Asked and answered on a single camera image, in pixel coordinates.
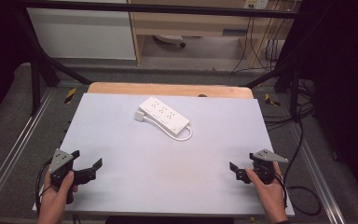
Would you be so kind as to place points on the white wall socket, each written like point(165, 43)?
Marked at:
point(256, 3)

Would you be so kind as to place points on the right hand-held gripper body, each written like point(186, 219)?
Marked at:
point(265, 165)

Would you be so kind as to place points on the aluminium rail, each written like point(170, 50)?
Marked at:
point(318, 174)
point(12, 149)

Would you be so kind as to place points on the black curtain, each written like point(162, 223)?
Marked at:
point(0, 56)
point(345, 93)

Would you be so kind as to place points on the black metal frame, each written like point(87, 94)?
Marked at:
point(40, 62)

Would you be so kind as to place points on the yellow black floor tape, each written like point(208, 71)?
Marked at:
point(272, 100)
point(70, 95)

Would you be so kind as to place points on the white cabinet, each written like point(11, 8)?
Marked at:
point(80, 32)

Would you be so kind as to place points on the wooden table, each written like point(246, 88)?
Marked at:
point(167, 89)

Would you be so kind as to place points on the person's right hand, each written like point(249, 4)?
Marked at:
point(268, 196)

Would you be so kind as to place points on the white power plug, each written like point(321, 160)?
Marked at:
point(139, 116)

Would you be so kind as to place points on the white chair base with caster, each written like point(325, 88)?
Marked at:
point(169, 39)

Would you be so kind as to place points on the white power strip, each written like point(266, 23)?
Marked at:
point(164, 114)

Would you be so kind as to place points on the person's left hand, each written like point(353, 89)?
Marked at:
point(54, 199)

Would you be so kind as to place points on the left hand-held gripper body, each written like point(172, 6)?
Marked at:
point(60, 168)

